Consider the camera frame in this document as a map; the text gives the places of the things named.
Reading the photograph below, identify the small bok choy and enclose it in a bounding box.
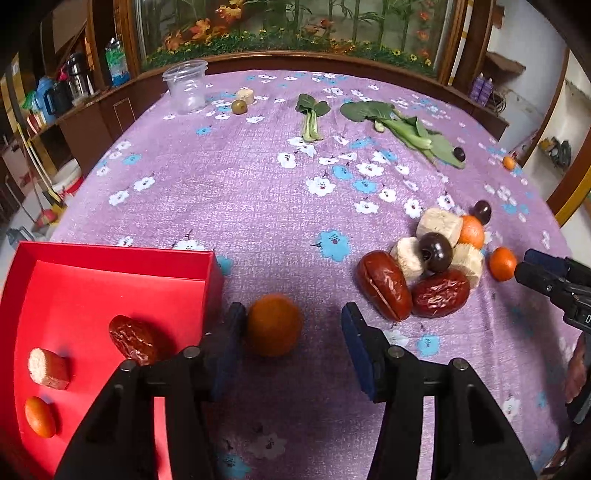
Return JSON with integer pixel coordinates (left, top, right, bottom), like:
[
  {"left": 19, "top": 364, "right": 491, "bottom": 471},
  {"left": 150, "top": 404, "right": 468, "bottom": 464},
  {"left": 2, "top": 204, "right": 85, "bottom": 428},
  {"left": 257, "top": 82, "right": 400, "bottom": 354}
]
[{"left": 295, "top": 93, "right": 330, "bottom": 141}]

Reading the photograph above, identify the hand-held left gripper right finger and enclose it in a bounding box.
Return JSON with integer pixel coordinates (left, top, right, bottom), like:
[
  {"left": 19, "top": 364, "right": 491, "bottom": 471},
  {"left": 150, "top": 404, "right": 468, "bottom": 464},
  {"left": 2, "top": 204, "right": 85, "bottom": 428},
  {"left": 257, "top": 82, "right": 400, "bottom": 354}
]
[{"left": 341, "top": 302, "right": 539, "bottom": 480}]

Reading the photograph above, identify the orange mandarin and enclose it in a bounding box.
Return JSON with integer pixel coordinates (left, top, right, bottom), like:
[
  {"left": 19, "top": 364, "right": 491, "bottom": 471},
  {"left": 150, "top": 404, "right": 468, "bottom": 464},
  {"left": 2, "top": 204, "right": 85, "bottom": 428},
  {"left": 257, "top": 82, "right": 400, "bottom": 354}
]
[{"left": 246, "top": 294, "right": 304, "bottom": 357}]

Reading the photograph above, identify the clear plastic cup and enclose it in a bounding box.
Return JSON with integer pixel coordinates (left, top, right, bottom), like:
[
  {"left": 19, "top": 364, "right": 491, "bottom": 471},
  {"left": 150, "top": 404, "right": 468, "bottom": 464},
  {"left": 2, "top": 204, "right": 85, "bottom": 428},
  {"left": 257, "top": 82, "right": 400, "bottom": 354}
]
[{"left": 162, "top": 59, "right": 209, "bottom": 114}]

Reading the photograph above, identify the large bok choy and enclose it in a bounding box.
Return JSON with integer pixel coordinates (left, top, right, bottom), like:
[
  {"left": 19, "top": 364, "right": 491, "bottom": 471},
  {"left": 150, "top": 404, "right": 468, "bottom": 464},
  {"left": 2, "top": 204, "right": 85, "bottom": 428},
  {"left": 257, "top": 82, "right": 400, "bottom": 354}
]
[{"left": 340, "top": 100, "right": 466, "bottom": 170}]

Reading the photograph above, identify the wooden wall shelf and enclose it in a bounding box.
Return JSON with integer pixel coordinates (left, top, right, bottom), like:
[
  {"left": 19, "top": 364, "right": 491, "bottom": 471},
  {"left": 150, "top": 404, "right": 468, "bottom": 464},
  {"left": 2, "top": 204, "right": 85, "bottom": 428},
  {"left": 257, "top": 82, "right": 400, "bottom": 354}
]
[{"left": 487, "top": 51, "right": 526, "bottom": 75}]

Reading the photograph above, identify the blue jug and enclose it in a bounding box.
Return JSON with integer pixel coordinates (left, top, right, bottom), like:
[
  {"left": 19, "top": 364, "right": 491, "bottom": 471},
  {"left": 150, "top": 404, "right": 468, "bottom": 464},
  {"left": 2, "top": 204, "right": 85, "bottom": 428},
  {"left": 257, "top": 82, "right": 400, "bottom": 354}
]
[{"left": 34, "top": 77, "right": 57, "bottom": 125}]

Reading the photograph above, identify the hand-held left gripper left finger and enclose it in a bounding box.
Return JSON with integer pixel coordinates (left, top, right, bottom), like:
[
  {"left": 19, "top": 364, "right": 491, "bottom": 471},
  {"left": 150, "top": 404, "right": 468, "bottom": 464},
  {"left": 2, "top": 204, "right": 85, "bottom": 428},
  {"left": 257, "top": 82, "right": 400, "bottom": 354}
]
[{"left": 54, "top": 302, "right": 247, "bottom": 480}]

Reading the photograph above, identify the black mug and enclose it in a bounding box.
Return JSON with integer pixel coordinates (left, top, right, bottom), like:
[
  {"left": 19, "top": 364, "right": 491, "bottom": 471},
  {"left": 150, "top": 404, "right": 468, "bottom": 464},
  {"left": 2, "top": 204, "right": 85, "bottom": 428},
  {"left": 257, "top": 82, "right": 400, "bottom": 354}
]
[{"left": 48, "top": 82, "right": 75, "bottom": 115}]

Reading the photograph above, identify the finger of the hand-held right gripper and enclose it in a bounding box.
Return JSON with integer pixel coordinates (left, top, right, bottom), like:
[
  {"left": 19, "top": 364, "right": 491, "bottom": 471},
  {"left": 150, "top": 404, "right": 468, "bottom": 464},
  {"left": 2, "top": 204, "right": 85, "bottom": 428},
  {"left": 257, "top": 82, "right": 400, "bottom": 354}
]
[
  {"left": 524, "top": 249, "right": 591, "bottom": 283},
  {"left": 514, "top": 261, "right": 579, "bottom": 304}
]

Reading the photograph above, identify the yellow broom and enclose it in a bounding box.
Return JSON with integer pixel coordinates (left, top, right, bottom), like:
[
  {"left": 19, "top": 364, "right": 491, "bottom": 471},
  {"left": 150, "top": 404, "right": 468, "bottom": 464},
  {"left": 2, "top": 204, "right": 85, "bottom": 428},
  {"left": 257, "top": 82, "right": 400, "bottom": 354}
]
[{"left": 18, "top": 122, "right": 63, "bottom": 222}]

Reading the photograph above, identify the large dark plum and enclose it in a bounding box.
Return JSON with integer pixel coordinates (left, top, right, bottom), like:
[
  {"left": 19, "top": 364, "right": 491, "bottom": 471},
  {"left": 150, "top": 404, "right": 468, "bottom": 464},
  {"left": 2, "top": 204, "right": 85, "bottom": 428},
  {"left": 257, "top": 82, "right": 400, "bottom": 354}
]
[{"left": 417, "top": 232, "right": 454, "bottom": 273}]

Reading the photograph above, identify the steel thermos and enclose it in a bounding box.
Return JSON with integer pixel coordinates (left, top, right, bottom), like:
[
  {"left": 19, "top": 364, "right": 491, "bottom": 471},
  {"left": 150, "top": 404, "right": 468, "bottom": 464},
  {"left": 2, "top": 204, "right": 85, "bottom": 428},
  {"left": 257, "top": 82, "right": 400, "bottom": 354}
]
[{"left": 66, "top": 52, "right": 90, "bottom": 100}]

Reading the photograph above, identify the black and yellow tool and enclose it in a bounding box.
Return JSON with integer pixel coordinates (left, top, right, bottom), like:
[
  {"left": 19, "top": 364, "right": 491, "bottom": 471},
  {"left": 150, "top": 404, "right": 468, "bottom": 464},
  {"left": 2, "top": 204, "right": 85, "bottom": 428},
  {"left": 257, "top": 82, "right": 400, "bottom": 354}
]
[{"left": 539, "top": 136, "right": 573, "bottom": 168}]

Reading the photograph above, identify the green label plastic bottle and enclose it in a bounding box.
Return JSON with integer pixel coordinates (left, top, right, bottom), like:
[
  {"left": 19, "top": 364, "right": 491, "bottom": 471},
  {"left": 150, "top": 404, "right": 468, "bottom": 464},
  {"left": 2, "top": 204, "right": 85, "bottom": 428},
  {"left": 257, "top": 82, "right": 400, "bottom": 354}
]
[{"left": 105, "top": 39, "right": 129, "bottom": 88}]

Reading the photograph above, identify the flower picture panel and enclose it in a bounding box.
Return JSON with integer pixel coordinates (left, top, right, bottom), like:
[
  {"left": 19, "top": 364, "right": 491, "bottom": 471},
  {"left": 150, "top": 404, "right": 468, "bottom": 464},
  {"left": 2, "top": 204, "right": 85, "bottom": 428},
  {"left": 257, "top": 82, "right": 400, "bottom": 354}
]
[{"left": 134, "top": 0, "right": 455, "bottom": 75}]

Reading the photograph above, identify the red date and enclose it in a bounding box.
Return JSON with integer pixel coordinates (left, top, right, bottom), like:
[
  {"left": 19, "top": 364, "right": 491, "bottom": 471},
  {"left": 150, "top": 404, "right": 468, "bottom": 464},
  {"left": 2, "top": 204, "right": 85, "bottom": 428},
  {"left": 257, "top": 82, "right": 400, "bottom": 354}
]
[
  {"left": 109, "top": 315, "right": 162, "bottom": 365},
  {"left": 411, "top": 269, "right": 471, "bottom": 319},
  {"left": 355, "top": 250, "right": 413, "bottom": 321}
]

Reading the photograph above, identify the purple floral tablecloth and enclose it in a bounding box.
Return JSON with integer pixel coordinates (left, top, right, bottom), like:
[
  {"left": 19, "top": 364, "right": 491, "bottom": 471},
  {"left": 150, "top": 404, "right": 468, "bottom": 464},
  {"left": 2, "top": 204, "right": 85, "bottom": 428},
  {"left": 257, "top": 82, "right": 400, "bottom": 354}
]
[{"left": 48, "top": 69, "right": 578, "bottom": 480}]

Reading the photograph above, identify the white bucket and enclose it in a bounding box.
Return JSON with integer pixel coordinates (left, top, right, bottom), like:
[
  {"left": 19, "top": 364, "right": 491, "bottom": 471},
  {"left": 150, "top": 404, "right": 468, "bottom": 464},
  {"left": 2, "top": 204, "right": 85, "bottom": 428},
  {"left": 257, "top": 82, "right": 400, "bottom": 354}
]
[{"left": 52, "top": 159, "right": 84, "bottom": 199}]

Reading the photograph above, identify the red box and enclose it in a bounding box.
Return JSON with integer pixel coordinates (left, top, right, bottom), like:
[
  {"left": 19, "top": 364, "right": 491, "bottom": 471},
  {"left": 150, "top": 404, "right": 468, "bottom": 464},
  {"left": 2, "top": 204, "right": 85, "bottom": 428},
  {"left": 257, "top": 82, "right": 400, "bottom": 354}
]
[{"left": 0, "top": 240, "right": 225, "bottom": 480}]

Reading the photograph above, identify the banana piece with brown peel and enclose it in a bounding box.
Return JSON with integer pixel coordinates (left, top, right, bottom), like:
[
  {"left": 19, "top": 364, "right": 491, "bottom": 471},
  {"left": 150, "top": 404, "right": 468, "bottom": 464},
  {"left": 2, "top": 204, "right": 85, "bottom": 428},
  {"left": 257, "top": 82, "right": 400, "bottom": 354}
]
[{"left": 28, "top": 347, "right": 71, "bottom": 391}]

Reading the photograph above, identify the small orange kumquat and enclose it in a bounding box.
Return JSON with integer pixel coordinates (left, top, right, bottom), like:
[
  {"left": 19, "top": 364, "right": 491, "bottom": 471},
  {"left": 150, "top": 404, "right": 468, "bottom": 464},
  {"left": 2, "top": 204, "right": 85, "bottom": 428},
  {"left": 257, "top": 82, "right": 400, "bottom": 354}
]
[{"left": 24, "top": 396, "right": 57, "bottom": 438}]

